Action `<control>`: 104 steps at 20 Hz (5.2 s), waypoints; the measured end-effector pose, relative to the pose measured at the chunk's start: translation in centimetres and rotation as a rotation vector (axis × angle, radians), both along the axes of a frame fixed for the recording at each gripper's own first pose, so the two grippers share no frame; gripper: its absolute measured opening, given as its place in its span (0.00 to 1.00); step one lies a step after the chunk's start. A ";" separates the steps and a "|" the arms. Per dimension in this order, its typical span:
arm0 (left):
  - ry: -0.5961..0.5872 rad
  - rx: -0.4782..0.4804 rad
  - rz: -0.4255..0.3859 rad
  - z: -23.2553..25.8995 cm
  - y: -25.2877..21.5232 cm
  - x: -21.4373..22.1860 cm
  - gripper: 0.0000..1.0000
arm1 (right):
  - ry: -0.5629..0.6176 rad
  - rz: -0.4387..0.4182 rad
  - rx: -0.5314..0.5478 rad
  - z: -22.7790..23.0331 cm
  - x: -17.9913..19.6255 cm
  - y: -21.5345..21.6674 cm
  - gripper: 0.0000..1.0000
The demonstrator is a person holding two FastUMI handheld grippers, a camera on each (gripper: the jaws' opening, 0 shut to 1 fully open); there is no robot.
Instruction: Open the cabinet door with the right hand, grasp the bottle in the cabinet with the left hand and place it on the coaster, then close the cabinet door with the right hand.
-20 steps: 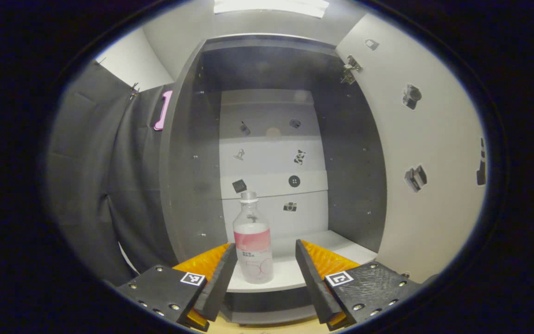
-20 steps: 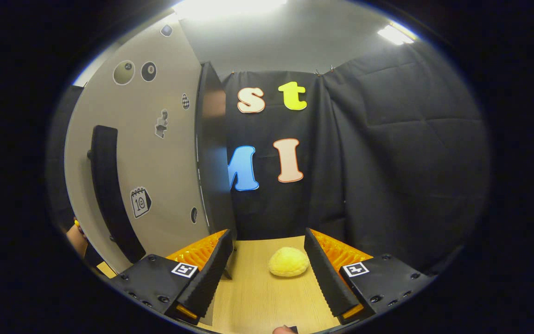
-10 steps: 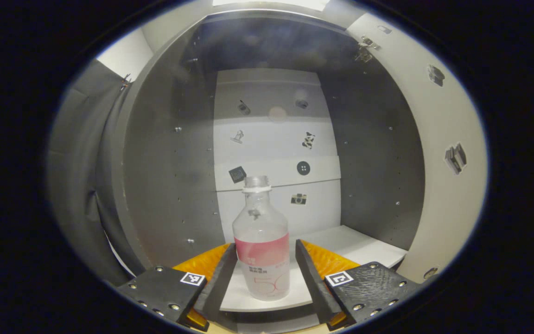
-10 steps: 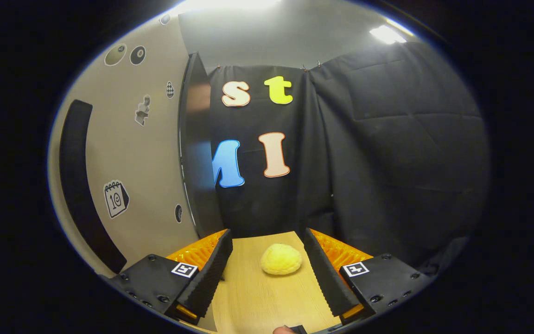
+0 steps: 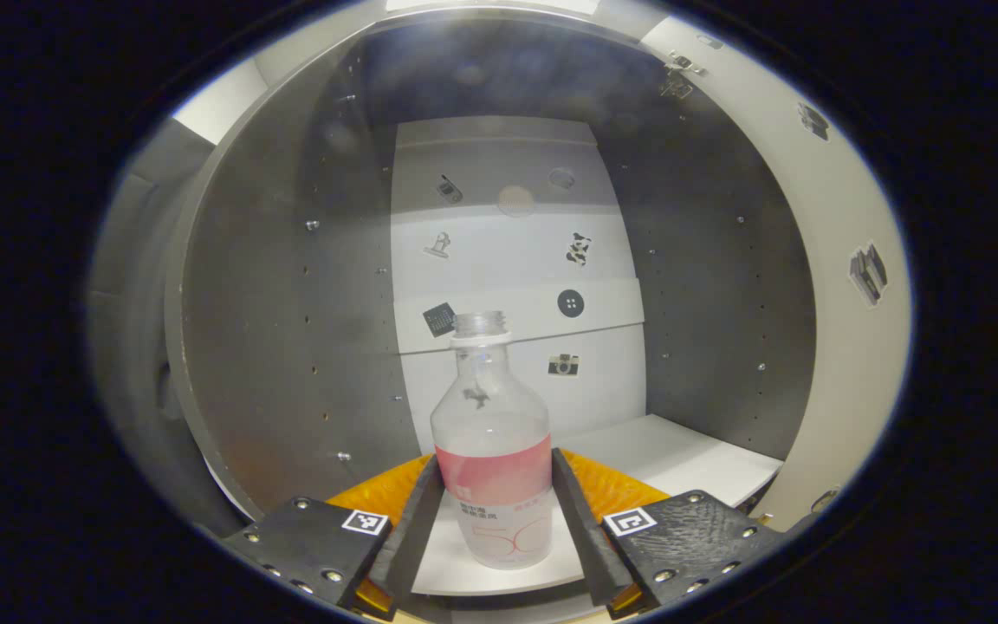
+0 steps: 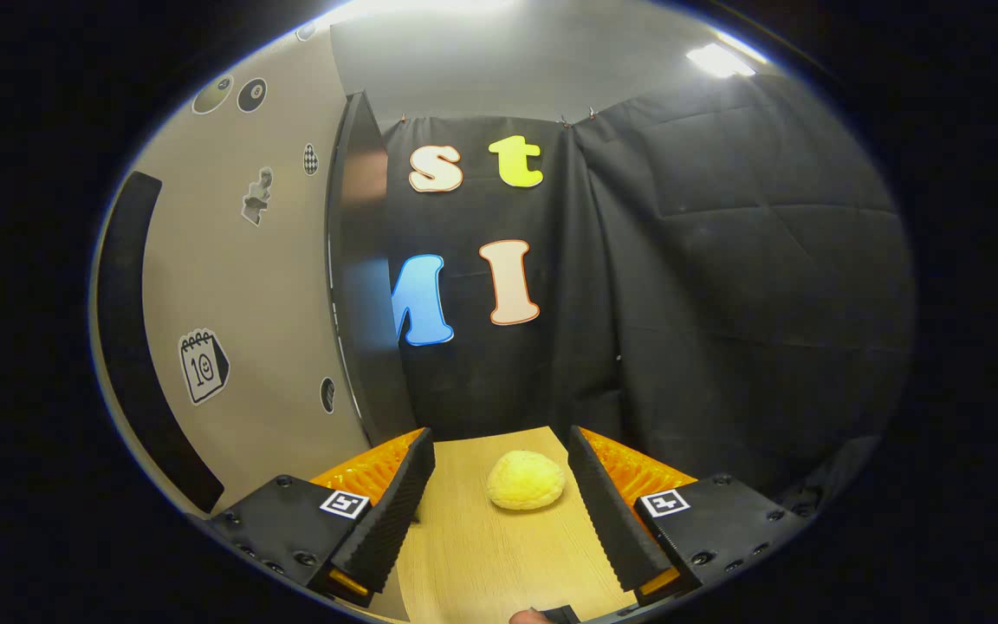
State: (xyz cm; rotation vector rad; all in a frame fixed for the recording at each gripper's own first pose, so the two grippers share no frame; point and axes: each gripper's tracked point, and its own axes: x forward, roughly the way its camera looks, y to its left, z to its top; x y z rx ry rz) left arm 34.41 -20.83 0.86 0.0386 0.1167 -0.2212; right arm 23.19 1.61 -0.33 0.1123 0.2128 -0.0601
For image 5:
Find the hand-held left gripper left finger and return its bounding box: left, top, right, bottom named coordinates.
left=220, top=453, right=446, bottom=621

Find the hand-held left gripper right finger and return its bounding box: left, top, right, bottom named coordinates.
left=551, top=447, right=790, bottom=620

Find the clear bottle pink label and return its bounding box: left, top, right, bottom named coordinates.
left=430, top=310, right=554, bottom=571

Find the dark grey cabinet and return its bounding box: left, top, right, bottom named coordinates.
left=161, top=13, right=820, bottom=608

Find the white cabinet shelf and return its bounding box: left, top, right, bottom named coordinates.
left=412, top=414, right=784, bottom=599

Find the rectangular ceiling light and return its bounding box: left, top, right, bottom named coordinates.
left=385, top=0, right=601, bottom=15

